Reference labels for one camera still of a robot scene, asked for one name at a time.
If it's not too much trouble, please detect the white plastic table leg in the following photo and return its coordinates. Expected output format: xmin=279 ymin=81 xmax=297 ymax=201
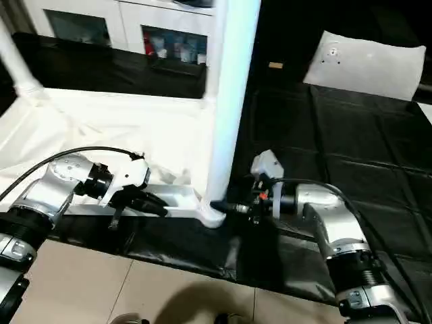
xmin=202 ymin=0 xmax=222 ymax=109
xmin=0 ymin=15 xmax=45 ymax=99
xmin=205 ymin=0 xmax=263 ymax=218

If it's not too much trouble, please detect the black work mat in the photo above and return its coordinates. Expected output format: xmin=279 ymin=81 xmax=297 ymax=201
xmin=0 ymin=30 xmax=432 ymax=306

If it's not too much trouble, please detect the white flat panel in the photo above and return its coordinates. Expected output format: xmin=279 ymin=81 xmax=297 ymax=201
xmin=302 ymin=30 xmax=428 ymax=103

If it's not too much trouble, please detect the black cabinet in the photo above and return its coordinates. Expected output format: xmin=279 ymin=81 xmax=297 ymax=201
xmin=215 ymin=0 xmax=432 ymax=85

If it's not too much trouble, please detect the white glass-door cabinet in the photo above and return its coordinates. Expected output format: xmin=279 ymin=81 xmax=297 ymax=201
xmin=24 ymin=0 xmax=218 ymax=67

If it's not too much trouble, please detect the white sheet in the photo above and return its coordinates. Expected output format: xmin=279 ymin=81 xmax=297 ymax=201
xmin=418 ymin=101 xmax=432 ymax=124

